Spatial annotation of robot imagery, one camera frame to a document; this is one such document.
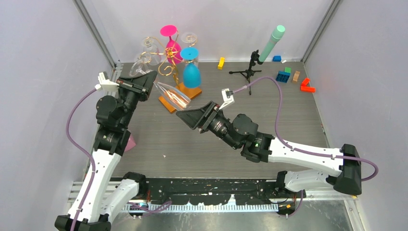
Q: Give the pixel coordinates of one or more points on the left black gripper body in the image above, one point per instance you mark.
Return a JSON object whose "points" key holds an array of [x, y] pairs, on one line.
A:
{"points": [[132, 89]]}

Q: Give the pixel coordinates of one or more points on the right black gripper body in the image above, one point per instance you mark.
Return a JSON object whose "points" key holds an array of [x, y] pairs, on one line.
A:
{"points": [[214, 122]]}

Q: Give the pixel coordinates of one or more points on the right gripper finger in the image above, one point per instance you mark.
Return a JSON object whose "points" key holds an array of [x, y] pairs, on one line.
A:
{"points": [[197, 113], [192, 119]]}

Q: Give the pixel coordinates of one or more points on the clear round wine glass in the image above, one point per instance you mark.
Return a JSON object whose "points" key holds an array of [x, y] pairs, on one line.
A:
{"points": [[140, 66]]}

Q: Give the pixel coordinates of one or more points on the clear flute wine glass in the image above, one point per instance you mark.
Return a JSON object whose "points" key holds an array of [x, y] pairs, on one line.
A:
{"points": [[173, 96]]}

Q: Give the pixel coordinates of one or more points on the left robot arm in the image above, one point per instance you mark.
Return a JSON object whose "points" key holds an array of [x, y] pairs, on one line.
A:
{"points": [[93, 210]]}

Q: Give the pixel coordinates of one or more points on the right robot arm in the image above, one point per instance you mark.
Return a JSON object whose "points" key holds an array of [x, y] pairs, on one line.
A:
{"points": [[336, 168]]}

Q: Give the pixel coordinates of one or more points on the blue wine glass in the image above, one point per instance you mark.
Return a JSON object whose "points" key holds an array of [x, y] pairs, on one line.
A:
{"points": [[191, 73]]}

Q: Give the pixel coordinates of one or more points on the pink wine glass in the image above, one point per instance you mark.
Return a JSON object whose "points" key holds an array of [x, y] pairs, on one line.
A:
{"points": [[172, 49]]}

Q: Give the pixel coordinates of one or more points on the clear wine glass back right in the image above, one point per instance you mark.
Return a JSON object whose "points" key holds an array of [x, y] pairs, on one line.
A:
{"points": [[189, 52]]}

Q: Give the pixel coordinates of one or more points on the pink holder box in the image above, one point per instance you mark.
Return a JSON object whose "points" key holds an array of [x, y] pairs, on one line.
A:
{"points": [[131, 143]]}

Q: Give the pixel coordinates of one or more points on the yellow block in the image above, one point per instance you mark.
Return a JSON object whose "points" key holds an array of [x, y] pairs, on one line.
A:
{"points": [[221, 63]]}

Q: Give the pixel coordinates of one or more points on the black tripod microphone stand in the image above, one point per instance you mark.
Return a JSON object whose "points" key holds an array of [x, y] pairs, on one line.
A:
{"points": [[249, 72]]}

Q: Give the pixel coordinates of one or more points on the blue lego brick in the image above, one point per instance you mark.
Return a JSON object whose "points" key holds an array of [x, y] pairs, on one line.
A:
{"points": [[283, 76]]}

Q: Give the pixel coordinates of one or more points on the small blue block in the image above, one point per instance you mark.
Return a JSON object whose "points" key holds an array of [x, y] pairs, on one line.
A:
{"points": [[277, 58]]}

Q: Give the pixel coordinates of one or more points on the red L-shaped block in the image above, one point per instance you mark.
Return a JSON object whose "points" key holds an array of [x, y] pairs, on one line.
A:
{"points": [[305, 86]]}

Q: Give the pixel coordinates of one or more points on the tan wooden block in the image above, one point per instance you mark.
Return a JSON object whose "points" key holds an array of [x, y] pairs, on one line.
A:
{"points": [[296, 77]]}

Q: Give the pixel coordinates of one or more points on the mint green microphone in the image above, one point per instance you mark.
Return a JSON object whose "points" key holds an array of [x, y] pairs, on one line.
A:
{"points": [[275, 37]]}

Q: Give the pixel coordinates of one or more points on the gold wire wine glass rack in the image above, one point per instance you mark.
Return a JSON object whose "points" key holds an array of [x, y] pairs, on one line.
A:
{"points": [[176, 70]]}

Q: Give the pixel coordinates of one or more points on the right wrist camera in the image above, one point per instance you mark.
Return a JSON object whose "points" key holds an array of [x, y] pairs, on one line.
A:
{"points": [[228, 98]]}

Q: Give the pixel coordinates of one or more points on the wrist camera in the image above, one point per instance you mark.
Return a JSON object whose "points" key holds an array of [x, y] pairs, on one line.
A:
{"points": [[228, 98], [106, 84]]}

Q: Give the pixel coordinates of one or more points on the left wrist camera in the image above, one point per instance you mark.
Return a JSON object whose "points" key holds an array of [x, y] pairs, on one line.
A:
{"points": [[106, 84]]}

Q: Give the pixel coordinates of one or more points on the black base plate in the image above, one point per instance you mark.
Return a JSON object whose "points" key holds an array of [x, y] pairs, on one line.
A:
{"points": [[211, 191]]}

